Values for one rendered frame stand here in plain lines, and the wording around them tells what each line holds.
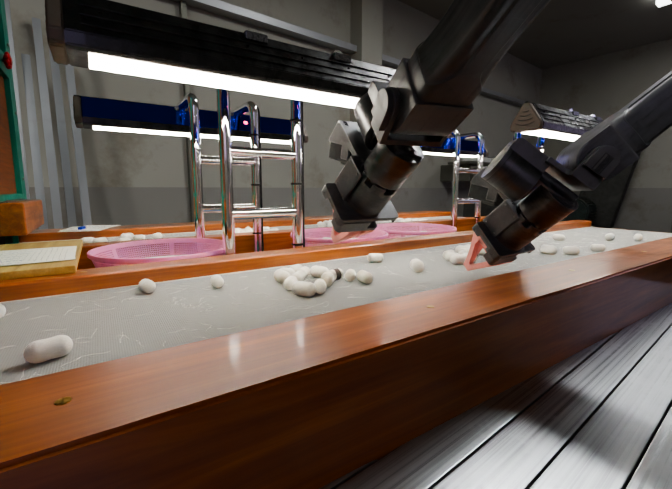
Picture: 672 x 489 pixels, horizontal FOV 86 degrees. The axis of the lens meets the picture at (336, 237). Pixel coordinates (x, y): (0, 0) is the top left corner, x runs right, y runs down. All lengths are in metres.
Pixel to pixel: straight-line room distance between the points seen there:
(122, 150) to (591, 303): 2.95
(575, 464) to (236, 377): 0.28
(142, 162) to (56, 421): 2.92
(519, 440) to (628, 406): 0.15
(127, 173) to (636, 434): 3.03
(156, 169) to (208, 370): 2.91
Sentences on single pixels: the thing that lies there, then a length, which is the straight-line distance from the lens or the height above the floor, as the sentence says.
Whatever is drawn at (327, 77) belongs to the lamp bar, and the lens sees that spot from 0.61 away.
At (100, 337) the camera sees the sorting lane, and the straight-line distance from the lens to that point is 0.45.
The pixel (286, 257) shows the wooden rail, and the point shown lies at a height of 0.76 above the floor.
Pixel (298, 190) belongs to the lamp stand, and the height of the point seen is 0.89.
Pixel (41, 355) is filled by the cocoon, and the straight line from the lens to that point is 0.41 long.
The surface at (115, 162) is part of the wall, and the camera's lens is 3.11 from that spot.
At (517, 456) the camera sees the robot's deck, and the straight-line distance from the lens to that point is 0.38.
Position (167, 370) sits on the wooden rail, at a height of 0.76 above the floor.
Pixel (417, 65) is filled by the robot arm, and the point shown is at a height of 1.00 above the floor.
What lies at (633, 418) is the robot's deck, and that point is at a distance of 0.48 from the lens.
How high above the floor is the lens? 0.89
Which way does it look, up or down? 8 degrees down
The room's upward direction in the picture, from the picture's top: straight up
